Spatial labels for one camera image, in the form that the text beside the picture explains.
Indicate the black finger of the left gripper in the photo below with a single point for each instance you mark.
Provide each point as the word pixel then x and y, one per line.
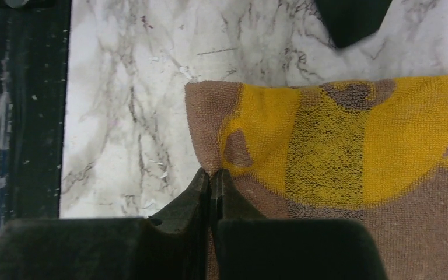
pixel 350 21

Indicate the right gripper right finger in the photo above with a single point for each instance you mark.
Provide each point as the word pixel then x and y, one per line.
pixel 250 246

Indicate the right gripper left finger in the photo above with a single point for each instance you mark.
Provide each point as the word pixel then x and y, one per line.
pixel 171 244

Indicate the yellow towel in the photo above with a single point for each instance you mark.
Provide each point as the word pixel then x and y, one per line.
pixel 372 151

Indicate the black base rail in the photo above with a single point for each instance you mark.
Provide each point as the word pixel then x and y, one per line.
pixel 34 43

